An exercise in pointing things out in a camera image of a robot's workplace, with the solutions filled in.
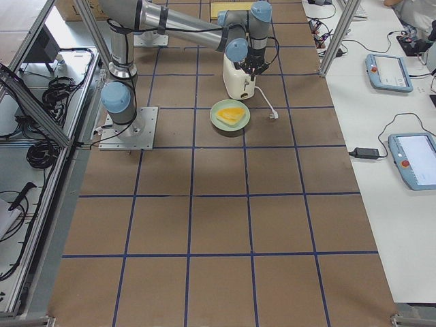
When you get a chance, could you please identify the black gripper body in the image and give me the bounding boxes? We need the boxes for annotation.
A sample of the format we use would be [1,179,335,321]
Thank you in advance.
[244,46,266,68]

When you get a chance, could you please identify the white toaster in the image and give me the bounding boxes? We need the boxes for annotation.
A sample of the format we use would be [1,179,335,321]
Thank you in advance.
[223,56,256,100]

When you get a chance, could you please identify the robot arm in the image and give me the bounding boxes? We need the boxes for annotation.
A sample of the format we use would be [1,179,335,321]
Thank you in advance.
[100,1,272,100]

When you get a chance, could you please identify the light green plate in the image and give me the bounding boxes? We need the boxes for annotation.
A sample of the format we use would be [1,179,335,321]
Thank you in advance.
[210,99,251,131]

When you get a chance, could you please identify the triangular bread on plate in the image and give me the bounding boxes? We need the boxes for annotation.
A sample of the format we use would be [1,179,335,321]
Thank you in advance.
[215,107,245,126]

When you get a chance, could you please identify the wooden box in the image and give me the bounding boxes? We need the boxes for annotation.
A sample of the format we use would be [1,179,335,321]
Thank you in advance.
[210,1,253,20]

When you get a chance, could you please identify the far teach pendant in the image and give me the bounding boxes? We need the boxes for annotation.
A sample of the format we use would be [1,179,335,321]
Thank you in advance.
[365,53,414,93]

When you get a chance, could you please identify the teach pendant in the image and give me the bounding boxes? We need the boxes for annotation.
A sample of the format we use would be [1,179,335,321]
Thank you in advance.
[388,132,435,191]
[365,53,414,93]

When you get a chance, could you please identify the black power adapter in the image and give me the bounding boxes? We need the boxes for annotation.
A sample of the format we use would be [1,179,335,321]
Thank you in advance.
[349,147,380,159]

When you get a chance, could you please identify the near teach pendant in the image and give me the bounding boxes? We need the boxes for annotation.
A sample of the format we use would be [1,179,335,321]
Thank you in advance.
[388,132,435,191]

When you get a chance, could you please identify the white toaster power cord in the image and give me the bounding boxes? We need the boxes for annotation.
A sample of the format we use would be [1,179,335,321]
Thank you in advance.
[254,86,280,121]

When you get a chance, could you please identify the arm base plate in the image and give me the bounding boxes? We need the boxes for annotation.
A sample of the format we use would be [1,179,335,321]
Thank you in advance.
[98,106,158,151]
[134,31,169,48]

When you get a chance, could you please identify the aluminium frame post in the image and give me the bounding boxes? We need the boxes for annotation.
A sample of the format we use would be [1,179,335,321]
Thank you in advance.
[319,0,360,77]

